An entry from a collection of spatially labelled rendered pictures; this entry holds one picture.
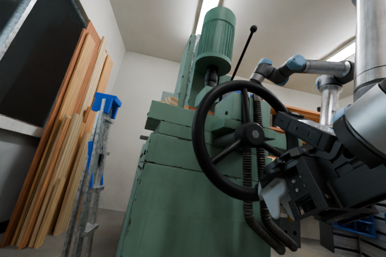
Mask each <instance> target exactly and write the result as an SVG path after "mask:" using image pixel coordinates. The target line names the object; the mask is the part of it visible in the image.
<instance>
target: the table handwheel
mask: <svg viewBox="0 0 386 257"><path fill-rule="evenodd" d="M232 91H241V97H242V106H243V115H244V124H243V125H240V126H238V127H237V128H236V130H235V132H234V133H230V134H227V135H223V136H221V137H218V138H215V139H214V140H213V145H214V146H215V147H216V148H217V149H219V148H223V147H225V149H223V150H222V151H220V152H219V153H218V154H216V155H215V156H213V157H211V158H210V156H209V154H208V151H207V147H206V143H205V139H204V125H205V121H206V117H207V114H208V111H209V109H210V108H211V106H212V105H213V103H214V102H215V101H216V100H217V99H218V98H219V97H221V96H222V95H224V94H226V93H228V92H232ZM248 92H250V93H253V94H255V95H257V96H259V97H261V98H262V99H264V100H265V101H266V102H267V103H268V104H269V105H270V106H271V107H272V108H273V109H274V110H275V112H276V113H278V111H280V112H286V111H288V110H287V108H286V106H285V105H284V104H283V102H282V101H281V100H280V99H279V98H278V97H277V96H276V95H275V94H274V93H273V92H271V91H270V90H268V89H267V88H265V87H263V86H261V85H259V84H257V83H254V82H251V81H247V80H231V81H226V82H224V83H221V84H219V85H217V86H215V87H214V88H212V89H211V90H209V92H208V93H207V94H205V96H204V97H203V98H202V100H201V101H200V103H199V104H198V106H197V109H196V111H195V114H194V118H193V122H192V145H193V149H194V153H195V156H196V159H197V162H198V164H199V166H200V168H201V169H202V171H203V173H204V174H205V175H206V177H207V178H208V179H209V180H210V182H211V183H212V184H213V185H214V186H215V187H216V188H218V189H219V190H220V191H221V192H223V193H224V194H226V195H228V196H230V197H232V198H235V199H237V200H242V201H250V202H255V201H260V199H259V196H258V191H256V189H255V188H246V187H243V186H239V185H237V184H234V183H233V182H231V181H229V180H228V179H227V178H225V177H224V176H223V175H222V174H221V173H220V172H219V171H218V169H217V168H216V167H215V164H217V163H218V162H219V161H221V160H222V159H224V158H225V157H226V156H227V155H229V154H230V153H232V152H233V151H235V150H236V149H238V148H239V147H241V148H243V149H250V148H255V147H262V148H263V149H265V150H266V151H268V152H270V153H271V154H273V155H275V156H276V157H280V156H281V155H282V154H283V153H282V152H280V151H278V150H277V149H275V148H274V147H272V146H271V145H269V144H268V143H266V142H265V141H264V140H265V133H264V130H263V128H262V127H261V126H260V125H259V124H258V123H256V122H251V117H250V110H249V101H248ZM285 136H286V141H287V151H288V150H290V149H293V148H295V147H299V140H298V138H297V137H295V136H294V135H292V134H290V133H288V132H285Z"/></svg>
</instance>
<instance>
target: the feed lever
mask: <svg viewBox="0 0 386 257"><path fill-rule="evenodd" d="M255 32H257V26H256V25H252V26H251V27H250V35H249V38H248V40H247V42H246V44H245V47H244V49H243V51H242V54H241V57H240V59H239V61H238V63H237V66H236V68H235V70H234V73H233V75H232V77H231V80H233V79H234V77H235V75H236V73H237V70H238V68H239V66H240V63H241V61H242V58H243V56H244V54H245V52H246V49H247V47H248V45H249V43H250V40H251V38H252V35H253V33H255ZM221 100H222V96H221V97H219V102H220V101H221Z"/></svg>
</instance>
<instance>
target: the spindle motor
mask: <svg viewBox="0 0 386 257"><path fill-rule="evenodd" d="M235 29H236V17H235V15H234V13H233V12H232V11H231V10H230V9H229V8H227V7H224V6H216V7H213V8H211V9H210V10H208V11H207V12H206V14H205V15H204V18H203V24H202V30H201V34H200V40H199V46H198V51H197V55H196V61H195V68H196V69H197V71H198V72H200V73H201V74H204V75H206V73H207V71H206V67H207V66H208V65H216V66H217V67H218V68H219V70H218V72H217V76H218V77H220V76H224V75H226V74H228V73H229V72H230V70H231V61H232V55H233V45H234V35H235Z"/></svg>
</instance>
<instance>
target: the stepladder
mask: <svg viewBox="0 0 386 257"><path fill-rule="evenodd" d="M94 97H95V100H94V103H93V105H92V108H91V110H92V111H95V112H97V114H96V118H95V123H94V127H93V130H92V134H91V139H90V141H89V142H88V150H87V155H86V159H85V162H84V166H83V171H82V175H81V178H80V182H79V186H78V191H77V194H76V198H75V202H74V207H73V210H72V214H71V218H70V223H69V226H68V230H67V234H66V237H65V242H64V246H63V250H62V253H61V257H68V253H69V250H70V246H71V241H72V237H73V235H74V236H75V242H74V247H73V252H72V257H80V256H81V252H82V246H83V240H84V237H88V239H87V246H86V253H85V257H90V255H91V248H92V241H93V237H94V231H95V230H96V229H97V228H98V226H99V224H96V219H97V211H98V205H99V198H100V193H101V190H104V188H105V186H102V185H103V172H104V168H105V161H106V155H109V154H110V152H108V151H107V147H108V143H109V136H110V129H111V125H112V124H114V122H115V121H113V120H112V119H115V117H116V115H117V111H118V108H119V107H121V104H122V103H121V101H120V100H119V99H118V97H117V96H114V95H109V94H103V93H100V92H96V93H95V96H94ZM103 141H104V142H103ZM98 166H99V174H98V180H97V184H96V185H95V179H96V176H97V171H98ZM86 179H87V180H86ZM83 191H84V196H83V201H82V207H81V210H80V216H79V222H78V227H77V229H76V230H75V231H74V229H75V224H76V220H77V217H78V213H79V208H80V203H81V200H82V195H83ZM92 193H95V198H94V205H93V209H92V215H91V222H90V223H87V218H88V212H89V208H90V203H91V198H92Z"/></svg>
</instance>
